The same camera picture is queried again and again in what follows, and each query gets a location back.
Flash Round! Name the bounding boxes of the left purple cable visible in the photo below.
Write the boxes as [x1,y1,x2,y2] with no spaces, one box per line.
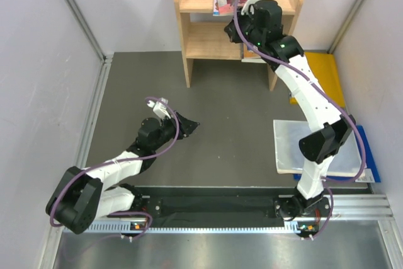
[50,96,181,244]

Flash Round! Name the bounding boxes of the yellow file folder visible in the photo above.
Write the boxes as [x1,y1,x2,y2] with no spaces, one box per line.
[305,52,346,108]

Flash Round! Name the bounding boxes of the aluminium front rail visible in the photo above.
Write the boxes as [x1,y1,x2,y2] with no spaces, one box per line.
[50,195,396,235]

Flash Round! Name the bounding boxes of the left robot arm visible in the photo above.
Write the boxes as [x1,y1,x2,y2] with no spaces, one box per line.
[45,112,199,234]

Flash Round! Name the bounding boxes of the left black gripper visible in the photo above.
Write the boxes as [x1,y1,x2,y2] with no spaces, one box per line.
[152,111,200,151]

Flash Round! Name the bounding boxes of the purple cable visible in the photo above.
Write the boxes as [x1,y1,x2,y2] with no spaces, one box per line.
[50,96,181,244]
[232,0,368,241]

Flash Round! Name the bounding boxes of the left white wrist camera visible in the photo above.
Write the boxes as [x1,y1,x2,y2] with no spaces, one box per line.
[147,97,171,120]

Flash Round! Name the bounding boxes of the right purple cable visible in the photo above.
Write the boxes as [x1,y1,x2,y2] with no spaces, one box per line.
[232,0,368,241]

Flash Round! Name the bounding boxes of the wooden two-tier shelf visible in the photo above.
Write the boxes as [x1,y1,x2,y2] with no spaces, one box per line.
[174,0,304,87]

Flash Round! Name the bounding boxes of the clear plastic file folder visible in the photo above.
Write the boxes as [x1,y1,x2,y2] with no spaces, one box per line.
[273,120,361,178]

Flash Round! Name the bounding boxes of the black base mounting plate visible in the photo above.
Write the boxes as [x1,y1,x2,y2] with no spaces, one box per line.
[116,186,330,229]

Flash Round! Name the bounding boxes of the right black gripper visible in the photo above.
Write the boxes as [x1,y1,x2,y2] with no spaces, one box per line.
[223,6,264,49]

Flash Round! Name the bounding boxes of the blue file folder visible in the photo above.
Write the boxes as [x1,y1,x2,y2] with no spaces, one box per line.
[293,125,381,183]

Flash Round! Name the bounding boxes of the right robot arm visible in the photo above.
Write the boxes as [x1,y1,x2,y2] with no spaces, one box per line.
[224,0,355,217]

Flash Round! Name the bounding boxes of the orange Othello picture book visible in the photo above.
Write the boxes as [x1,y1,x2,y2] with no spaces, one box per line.
[241,44,266,64]

